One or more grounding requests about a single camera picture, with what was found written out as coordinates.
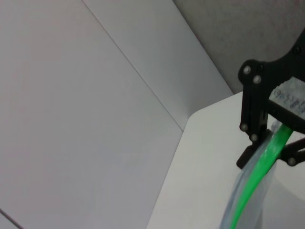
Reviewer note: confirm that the clear document bag green zipper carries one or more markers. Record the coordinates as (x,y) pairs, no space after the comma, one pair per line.
(261,168)

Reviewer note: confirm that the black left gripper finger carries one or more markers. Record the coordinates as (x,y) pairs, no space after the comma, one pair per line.
(289,114)
(253,107)

